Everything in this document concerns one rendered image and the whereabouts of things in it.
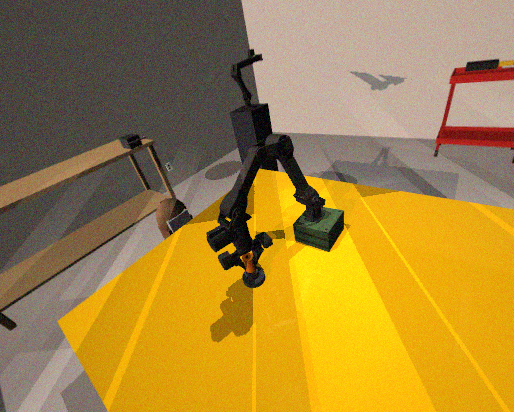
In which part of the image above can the orange cylinder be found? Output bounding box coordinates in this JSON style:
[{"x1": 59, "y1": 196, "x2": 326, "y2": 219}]
[{"x1": 242, "y1": 253, "x2": 257, "y2": 273}]

